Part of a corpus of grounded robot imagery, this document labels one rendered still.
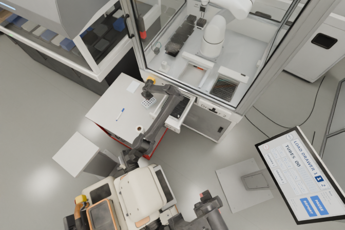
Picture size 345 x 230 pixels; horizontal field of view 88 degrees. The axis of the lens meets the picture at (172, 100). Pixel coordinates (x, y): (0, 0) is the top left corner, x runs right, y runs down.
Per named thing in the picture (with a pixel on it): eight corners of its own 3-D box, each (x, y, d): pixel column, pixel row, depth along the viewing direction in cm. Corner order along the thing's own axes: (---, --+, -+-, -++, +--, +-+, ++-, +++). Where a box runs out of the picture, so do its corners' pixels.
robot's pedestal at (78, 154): (107, 185, 210) (74, 179, 143) (88, 170, 218) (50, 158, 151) (123, 162, 221) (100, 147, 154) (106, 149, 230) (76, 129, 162)
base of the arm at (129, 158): (119, 151, 108) (126, 170, 103) (128, 144, 105) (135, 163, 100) (130, 150, 115) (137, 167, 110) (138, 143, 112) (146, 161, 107)
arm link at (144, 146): (130, 155, 103) (138, 158, 106) (141, 146, 99) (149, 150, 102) (132, 142, 111) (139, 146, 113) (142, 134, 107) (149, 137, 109)
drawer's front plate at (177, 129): (178, 133, 153) (179, 129, 143) (150, 118, 160) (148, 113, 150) (179, 132, 154) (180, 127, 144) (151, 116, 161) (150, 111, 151)
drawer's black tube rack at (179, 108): (178, 120, 157) (178, 117, 151) (161, 111, 161) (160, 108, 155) (190, 100, 166) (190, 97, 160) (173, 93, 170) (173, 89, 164)
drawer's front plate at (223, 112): (227, 119, 158) (231, 114, 149) (197, 105, 165) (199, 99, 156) (228, 118, 159) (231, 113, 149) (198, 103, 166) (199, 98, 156)
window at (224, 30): (235, 108, 144) (320, -16, 60) (146, 68, 165) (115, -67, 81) (235, 108, 144) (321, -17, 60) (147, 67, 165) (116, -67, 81)
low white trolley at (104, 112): (150, 163, 221) (139, 148, 154) (110, 138, 236) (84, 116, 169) (173, 123, 244) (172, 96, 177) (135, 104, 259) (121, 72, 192)
